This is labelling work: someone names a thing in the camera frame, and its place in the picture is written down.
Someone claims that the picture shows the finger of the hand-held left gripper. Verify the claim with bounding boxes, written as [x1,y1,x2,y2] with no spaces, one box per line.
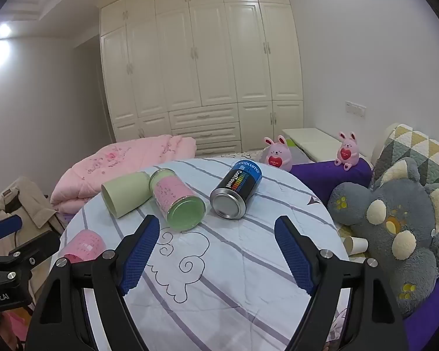
[0,250,41,289]
[0,214,23,242]

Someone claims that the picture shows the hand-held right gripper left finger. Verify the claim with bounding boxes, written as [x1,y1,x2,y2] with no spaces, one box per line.
[24,215,161,351]

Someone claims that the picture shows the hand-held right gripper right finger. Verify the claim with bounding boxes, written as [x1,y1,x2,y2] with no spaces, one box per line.
[274,215,410,351]

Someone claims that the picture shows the pink cup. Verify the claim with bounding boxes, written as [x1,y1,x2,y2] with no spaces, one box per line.
[59,229,106,264]

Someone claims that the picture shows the light green cup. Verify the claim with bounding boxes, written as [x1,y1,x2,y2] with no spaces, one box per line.
[101,171,152,220]

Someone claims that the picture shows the white paper cup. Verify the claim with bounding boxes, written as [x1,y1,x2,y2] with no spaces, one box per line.
[343,235,369,256]

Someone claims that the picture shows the beige jacket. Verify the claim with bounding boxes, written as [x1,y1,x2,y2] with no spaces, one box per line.
[0,176,65,261]

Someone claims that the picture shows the clear jar with green lid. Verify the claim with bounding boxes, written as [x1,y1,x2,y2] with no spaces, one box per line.
[148,168,207,233]

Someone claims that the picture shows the purple bed sheet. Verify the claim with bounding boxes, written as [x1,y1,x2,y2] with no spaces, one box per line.
[289,159,439,351]

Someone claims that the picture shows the black and blue can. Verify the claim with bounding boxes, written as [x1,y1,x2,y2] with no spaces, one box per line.
[209,159,263,221]

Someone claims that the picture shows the pink quilt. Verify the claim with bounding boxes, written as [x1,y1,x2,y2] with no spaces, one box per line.
[50,135,198,215]

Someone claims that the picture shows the pink bunny plush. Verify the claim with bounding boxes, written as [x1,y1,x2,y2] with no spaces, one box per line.
[334,131,360,171]
[263,135,294,172]

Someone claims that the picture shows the grey cat plush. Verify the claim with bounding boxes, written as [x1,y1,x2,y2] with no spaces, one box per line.
[327,157,439,319]

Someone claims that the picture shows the white bench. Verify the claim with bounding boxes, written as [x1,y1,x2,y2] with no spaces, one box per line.
[281,128,343,164]

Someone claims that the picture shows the triangle patterned quilted pillow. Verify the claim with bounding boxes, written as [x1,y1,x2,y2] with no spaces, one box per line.
[371,124,439,205]

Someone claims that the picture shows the cream wardrobe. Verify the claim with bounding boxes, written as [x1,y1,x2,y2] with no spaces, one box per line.
[98,0,305,156]

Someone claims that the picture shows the white wall switch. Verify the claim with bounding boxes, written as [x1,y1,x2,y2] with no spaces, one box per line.
[344,100,367,116]

